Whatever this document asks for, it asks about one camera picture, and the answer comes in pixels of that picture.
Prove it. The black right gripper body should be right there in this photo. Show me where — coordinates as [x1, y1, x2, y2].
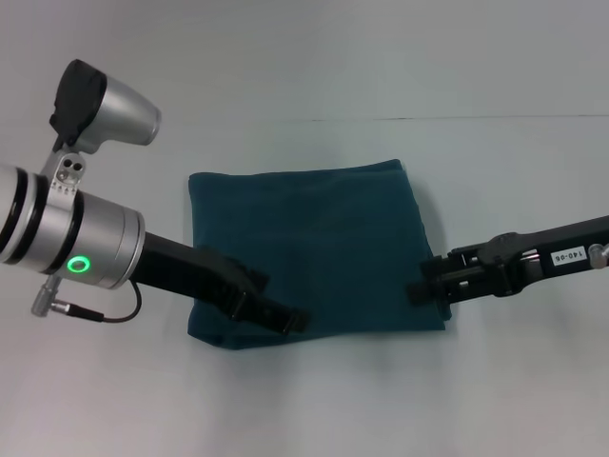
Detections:
[481, 213, 609, 300]

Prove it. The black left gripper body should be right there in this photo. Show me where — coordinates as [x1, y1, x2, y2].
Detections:
[127, 229, 262, 321]

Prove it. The blue t-shirt with white print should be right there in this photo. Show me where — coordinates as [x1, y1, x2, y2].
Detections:
[187, 158, 454, 351]

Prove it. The silver plug connector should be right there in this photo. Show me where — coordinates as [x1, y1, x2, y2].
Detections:
[29, 277, 64, 316]

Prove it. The silver cable connector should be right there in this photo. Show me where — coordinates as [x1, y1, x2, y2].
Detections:
[586, 241, 609, 270]

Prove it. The dark red cable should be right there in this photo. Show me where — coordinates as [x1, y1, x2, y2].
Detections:
[53, 282, 145, 326]

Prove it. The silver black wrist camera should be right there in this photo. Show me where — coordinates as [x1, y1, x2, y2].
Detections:
[40, 58, 163, 197]

